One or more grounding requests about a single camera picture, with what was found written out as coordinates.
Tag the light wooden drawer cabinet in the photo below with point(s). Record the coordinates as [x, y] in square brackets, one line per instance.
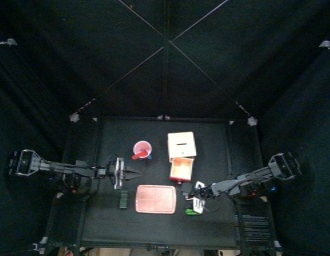
[182, 145]

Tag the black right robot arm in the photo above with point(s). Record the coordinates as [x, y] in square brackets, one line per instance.
[255, 175]

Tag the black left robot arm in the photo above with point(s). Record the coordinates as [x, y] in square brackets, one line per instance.
[60, 166]

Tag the small blue toy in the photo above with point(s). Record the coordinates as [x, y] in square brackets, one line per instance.
[150, 157]

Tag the dark green rectangular block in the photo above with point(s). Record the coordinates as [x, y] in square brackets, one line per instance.
[123, 199]

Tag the pink square tray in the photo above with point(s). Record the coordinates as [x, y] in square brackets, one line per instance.
[156, 199]

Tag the grey frame clamp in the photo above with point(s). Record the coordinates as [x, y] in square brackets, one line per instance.
[163, 117]
[9, 42]
[74, 117]
[253, 121]
[326, 44]

